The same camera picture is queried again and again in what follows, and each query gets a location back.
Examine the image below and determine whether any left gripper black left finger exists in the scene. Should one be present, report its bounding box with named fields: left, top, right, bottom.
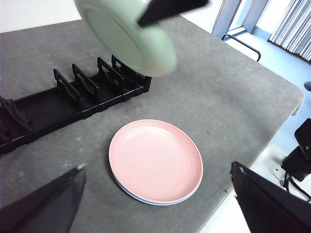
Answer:
left=0, top=166, right=87, bottom=233

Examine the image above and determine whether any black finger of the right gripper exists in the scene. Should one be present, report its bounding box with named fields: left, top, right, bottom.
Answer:
left=138, top=0, right=209, bottom=27

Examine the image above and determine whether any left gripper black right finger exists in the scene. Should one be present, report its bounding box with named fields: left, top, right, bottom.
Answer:
left=230, top=161, right=311, bottom=233

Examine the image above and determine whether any green plate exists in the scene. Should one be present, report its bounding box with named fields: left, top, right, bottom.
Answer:
left=74, top=0, right=177, bottom=78

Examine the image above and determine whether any blue plate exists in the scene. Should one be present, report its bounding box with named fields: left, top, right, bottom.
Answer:
left=111, top=169, right=196, bottom=207

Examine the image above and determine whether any pink plate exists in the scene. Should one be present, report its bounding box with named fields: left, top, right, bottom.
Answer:
left=108, top=118, right=204, bottom=204

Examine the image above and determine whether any black plastic plate rack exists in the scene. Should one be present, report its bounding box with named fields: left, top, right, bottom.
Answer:
left=0, top=54, right=153, bottom=156

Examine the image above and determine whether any white stand base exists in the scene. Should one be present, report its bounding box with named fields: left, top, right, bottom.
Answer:
left=249, top=144, right=311, bottom=203

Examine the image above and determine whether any white pleated curtain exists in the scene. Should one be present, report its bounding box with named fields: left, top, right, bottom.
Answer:
left=267, top=0, right=311, bottom=61

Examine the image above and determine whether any black camera cable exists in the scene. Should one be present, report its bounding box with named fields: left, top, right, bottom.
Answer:
left=283, top=172, right=311, bottom=202

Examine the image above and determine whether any black camera on stand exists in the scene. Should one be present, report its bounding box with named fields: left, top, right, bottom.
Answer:
left=280, top=118, right=311, bottom=183

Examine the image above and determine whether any grey window frame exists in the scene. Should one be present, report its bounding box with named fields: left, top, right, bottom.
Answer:
left=211, top=0, right=271, bottom=37

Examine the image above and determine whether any black metal tube frame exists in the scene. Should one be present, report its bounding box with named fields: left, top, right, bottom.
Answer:
left=221, top=33, right=262, bottom=63

